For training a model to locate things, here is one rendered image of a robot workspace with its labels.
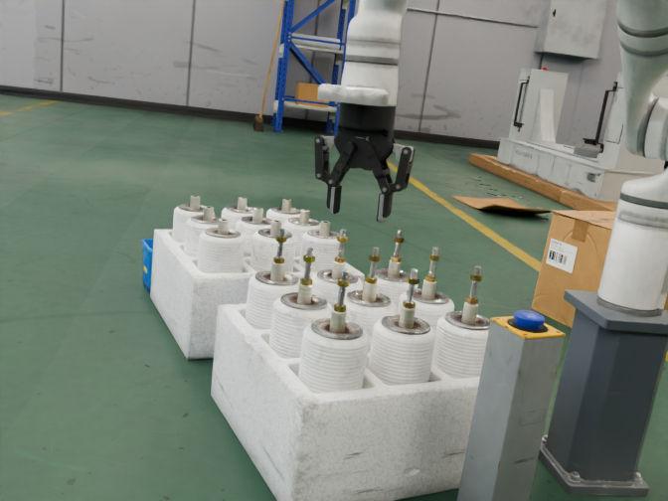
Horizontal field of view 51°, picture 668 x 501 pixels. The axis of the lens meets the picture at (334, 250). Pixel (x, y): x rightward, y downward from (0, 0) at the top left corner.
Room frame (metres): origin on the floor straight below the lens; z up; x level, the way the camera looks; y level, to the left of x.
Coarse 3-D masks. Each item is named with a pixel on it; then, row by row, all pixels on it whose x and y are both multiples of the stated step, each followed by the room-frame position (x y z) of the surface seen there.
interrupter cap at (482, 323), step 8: (448, 312) 1.09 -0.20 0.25; (456, 312) 1.09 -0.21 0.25; (448, 320) 1.05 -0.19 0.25; (456, 320) 1.06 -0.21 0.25; (480, 320) 1.07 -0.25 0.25; (488, 320) 1.07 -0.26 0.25; (464, 328) 1.03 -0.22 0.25; (472, 328) 1.03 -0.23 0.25; (480, 328) 1.03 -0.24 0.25; (488, 328) 1.04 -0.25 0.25
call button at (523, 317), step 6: (516, 312) 0.89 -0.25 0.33; (522, 312) 0.90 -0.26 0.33; (528, 312) 0.90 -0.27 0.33; (534, 312) 0.90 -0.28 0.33; (516, 318) 0.88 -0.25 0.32; (522, 318) 0.88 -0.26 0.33; (528, 318) 0.87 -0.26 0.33; (534, 318) 0.88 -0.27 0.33; (540, 318) 0.88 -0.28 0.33; (522, 324) 0.88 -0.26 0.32; (528, 324) 0.87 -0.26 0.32; (534, 324) 0.87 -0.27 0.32; (540, 324) 0.88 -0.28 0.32
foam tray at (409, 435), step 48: (240, 336) 1.08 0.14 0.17; (240, 384) 1.06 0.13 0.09; (288, 384) 0.91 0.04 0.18; (384, 384) 0.95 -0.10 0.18; (432, 384) 0.97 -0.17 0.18; (240, 432) 1.04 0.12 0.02; (288, 432) 0.88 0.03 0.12; (336, 432) 0.88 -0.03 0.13; (384, 432) 0.91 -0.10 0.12; (432, 432) 0.95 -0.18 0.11; (288, 480) 0.87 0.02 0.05; (336, 480) 0.88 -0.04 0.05; (384, 480) 0.92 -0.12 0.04; (432, 480) 0.96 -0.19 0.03
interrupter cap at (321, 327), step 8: (320, 320) 0.98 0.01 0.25; (328, 320) 0.98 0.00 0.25; (312, 328) 0.94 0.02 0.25; (320, 328) 0.94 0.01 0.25; (328, 328) 0.96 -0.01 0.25; (352, 328) 0.96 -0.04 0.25; (360, 328) 0.96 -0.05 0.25; (328, 336) 0.92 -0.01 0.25; (336, 336) 0.92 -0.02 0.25; (344, 336) 0.93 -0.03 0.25; (352, 336) 0.93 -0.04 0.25; (360, 336) 0.94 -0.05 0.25
